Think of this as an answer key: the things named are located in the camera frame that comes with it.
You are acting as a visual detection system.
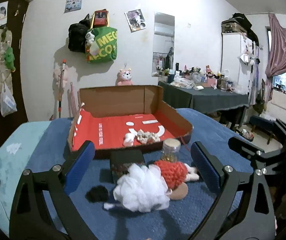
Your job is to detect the pink curtain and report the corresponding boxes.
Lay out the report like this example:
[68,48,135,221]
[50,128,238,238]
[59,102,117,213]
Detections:
[264,14,286,102]

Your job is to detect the beige knit scrunchie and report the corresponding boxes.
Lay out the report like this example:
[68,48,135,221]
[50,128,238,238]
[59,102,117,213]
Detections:
[136,129,160,144]

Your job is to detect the blue bed blanket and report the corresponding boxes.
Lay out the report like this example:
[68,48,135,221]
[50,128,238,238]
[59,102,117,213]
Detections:
[0,107,259,240]

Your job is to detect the dark green covered table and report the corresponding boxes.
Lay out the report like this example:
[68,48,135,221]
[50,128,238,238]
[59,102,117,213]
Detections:
[158,81,248,114]

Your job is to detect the green tote bag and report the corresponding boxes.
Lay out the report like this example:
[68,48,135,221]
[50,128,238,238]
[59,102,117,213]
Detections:
[85,27,118,63]

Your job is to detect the glass jar gold lid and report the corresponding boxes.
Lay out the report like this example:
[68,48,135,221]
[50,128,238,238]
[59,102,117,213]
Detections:
[160,138,181,163]

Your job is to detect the photo poster on wall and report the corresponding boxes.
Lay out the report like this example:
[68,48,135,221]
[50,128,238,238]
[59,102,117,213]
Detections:
[125,9,146,33]

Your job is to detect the red crochet hat doll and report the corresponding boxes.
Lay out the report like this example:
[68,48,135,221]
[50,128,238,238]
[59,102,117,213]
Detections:
[154,160,199,200]

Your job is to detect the orange handled mop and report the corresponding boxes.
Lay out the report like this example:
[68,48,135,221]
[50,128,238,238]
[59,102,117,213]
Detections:
[58,59,67,118]

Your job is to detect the blue wall poster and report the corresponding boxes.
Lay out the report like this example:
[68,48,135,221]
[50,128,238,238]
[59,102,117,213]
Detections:
[64,0,82,13]

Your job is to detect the red lined cardboard box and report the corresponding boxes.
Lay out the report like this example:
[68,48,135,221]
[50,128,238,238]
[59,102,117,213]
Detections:
[68,85,193,159]

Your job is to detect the white mesh bath pouf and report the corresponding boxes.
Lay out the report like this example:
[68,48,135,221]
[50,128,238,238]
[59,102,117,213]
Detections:
[103,164,171,213]

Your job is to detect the wall mirror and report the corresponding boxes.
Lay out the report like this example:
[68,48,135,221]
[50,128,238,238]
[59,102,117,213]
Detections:
[152,12,175,77]

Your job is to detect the black fuzzy scrunchie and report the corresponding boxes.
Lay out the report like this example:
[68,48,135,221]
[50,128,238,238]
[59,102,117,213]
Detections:
[86,185,109,203]

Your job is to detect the suitcase on wardrobe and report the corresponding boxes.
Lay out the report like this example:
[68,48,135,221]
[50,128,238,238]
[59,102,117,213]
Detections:
[221,18,247,33]

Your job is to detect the red framed picture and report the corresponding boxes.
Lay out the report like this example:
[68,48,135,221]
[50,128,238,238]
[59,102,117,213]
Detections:
[94,9,108,27]

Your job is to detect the black backpack on wall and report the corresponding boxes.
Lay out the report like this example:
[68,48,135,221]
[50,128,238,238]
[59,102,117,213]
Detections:
[68,14,90,53]

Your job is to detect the white wardrobe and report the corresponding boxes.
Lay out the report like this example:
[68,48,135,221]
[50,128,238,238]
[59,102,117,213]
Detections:
[221,33,254,94]

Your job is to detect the white plastic bag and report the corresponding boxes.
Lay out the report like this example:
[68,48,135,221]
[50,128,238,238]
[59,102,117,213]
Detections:
[0,83,17,117]

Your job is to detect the pink plush toy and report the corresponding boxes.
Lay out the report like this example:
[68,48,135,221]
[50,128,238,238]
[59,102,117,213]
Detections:
[117,68,133,86]

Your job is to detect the green plush on door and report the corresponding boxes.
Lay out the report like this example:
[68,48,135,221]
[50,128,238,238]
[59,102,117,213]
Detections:
[4,47,16,72]

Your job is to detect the black glitter box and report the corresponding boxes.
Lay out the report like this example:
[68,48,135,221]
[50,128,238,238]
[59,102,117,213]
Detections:
[110,150,145,184]

